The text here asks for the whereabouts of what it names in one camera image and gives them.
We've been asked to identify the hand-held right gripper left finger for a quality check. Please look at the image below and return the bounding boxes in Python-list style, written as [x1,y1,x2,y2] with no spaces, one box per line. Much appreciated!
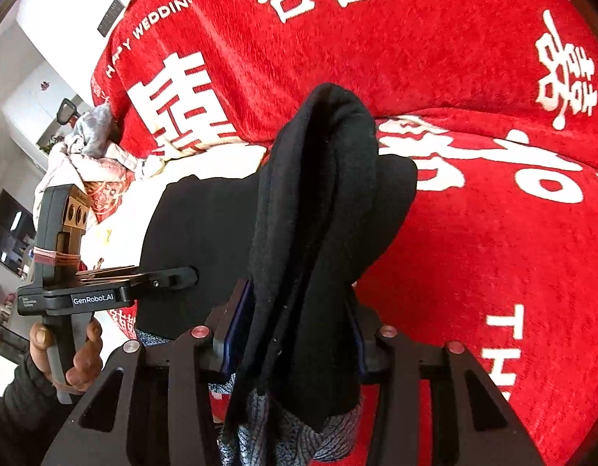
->
[42,279,253,466]

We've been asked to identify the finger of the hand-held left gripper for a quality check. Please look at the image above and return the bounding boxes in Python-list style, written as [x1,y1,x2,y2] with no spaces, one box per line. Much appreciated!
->
[134,266,199,297]

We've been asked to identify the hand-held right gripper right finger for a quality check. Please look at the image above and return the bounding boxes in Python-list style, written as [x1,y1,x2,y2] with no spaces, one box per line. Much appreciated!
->
[347,301,547,466]

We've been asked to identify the black pants with floral lining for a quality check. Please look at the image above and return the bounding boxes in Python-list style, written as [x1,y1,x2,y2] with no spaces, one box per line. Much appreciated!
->
[134,82,419,466]

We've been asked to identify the person's left forearm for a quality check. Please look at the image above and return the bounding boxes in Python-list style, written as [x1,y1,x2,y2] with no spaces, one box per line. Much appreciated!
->
[0,349,83,466]

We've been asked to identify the person's left hand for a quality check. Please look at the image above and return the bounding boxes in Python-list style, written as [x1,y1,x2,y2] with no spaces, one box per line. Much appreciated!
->
[28,319,104,395]

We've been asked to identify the black television screen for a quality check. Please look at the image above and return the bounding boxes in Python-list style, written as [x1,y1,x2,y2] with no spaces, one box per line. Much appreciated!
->
[0,189,36,278]

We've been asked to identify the red patterned cloth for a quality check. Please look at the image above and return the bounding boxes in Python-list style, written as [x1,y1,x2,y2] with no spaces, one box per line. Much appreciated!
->
[83,175,135,221]

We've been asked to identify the pile of pale clothes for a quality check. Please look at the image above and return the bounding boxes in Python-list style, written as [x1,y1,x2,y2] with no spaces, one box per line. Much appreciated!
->
[33,106,137,226]

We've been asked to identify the small black framed mirror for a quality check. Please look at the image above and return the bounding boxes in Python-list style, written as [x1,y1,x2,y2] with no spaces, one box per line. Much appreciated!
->
[57,98,80,126]

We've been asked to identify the red printed sofa cover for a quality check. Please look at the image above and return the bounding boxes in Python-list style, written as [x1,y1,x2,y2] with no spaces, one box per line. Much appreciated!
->
[83,0,598,466]

